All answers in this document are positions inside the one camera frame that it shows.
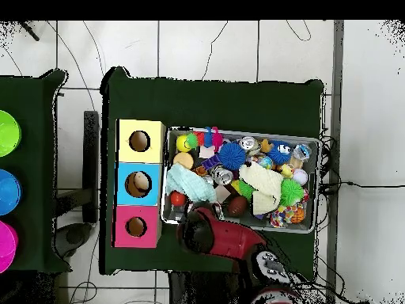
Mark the mint green cloth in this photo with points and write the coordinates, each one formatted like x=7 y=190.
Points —
x=190 y=183

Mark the shallow silver mesh bin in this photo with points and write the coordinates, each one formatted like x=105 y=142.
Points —
x=246 y=223

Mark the wooden three-hole box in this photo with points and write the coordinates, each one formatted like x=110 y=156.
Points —
x=152 y=152

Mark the red ball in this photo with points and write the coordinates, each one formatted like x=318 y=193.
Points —
x=178 y=199

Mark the round orange sponge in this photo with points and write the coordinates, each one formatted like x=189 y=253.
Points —
x=183 y=160

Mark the blue spiky rubber ball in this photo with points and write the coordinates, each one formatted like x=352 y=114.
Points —
x=232 y=156

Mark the cream knit cloth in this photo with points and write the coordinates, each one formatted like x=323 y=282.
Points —
x=262 y=183

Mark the yellow smiley ball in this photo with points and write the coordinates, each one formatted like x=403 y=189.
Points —
x=182 y=144

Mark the rainbow spiky caterpillar toy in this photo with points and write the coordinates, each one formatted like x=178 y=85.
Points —
x=216 y=139

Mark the silver-top drink can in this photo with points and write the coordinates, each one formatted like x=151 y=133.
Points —
x=248 y=143

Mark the green spiky rubber ball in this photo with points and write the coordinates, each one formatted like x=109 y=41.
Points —
x=291 y=192

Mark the white baseball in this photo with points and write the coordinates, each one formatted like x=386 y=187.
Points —
x=300 y=176

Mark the dark green table cloth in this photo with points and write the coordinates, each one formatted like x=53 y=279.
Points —
x=31 y=95
x=205 y=104

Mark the black upright panel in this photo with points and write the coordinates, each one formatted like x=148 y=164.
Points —
x=91 y=158

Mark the blue plastic bowl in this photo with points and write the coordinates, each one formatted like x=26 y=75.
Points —
x=9 y=191

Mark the pink plastic bowl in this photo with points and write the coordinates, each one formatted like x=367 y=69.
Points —
x=8 y=247

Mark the green plastic bowl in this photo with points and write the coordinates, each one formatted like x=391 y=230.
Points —
x=9 y=133

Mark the dark slanted rod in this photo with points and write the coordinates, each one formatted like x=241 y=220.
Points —
x=31 y=33

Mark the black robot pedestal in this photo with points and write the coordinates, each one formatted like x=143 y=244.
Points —
x=205 y=291

